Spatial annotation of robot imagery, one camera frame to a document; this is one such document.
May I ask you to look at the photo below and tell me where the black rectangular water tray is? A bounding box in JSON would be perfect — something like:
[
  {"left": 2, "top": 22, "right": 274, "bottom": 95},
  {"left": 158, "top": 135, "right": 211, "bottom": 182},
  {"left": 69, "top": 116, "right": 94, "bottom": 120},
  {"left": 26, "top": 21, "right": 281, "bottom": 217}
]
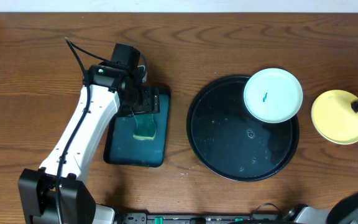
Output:
[{"left": 103, "top": 88, "right": 171, "bottom": 167}]

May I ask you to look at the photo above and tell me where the black round tray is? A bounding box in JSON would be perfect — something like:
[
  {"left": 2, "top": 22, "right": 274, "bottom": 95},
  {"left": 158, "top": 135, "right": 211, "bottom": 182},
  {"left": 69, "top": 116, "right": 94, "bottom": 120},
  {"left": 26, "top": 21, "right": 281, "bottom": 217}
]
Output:
[{"left": 186, "top": 75, "right": 300, "bottom": 182}]

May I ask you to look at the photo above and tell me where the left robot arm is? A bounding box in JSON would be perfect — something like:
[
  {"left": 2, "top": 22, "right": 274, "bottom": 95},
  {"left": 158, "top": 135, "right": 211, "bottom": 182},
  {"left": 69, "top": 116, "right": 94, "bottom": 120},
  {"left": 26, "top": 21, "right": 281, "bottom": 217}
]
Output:
[{"left": 18, "top": 64, "right": 160, "bottom": 223}]

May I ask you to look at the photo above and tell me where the yellow green sponge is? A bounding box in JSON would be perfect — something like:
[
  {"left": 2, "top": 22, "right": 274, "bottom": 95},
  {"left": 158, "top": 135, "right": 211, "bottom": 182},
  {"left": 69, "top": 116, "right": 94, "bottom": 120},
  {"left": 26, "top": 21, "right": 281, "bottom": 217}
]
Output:
[{"left": 133, "top": 113, "right": 157, "bottom": 141}]

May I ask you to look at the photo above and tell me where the white plate with stain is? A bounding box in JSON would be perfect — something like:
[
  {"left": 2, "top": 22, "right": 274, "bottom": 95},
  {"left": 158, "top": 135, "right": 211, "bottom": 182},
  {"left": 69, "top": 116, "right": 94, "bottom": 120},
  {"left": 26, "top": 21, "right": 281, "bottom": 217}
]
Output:
[{"left": 243, "top": 68, "right": 303, "bottom": 123}]

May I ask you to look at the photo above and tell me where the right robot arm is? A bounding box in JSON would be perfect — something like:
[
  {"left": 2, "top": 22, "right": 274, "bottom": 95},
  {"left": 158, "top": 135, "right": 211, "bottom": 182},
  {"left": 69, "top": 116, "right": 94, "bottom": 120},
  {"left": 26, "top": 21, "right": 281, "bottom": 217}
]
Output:
[{"left": 286, "top": 90, "right": 358, "bottom": 223}]

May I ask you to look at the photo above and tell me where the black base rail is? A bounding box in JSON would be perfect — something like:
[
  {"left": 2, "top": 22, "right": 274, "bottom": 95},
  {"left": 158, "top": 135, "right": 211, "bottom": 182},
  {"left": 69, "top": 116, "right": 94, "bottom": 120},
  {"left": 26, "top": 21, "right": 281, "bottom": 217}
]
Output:
[{"left": 113, "top": 213, "right": 292, "bottom": 224}]

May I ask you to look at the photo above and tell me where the yellow plate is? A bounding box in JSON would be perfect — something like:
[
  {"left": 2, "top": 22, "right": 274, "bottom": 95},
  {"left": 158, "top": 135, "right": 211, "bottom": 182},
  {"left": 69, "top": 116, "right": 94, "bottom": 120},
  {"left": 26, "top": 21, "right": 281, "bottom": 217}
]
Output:
[{"left": 311, "top": 90, "right": 358, "bottom": 145}]

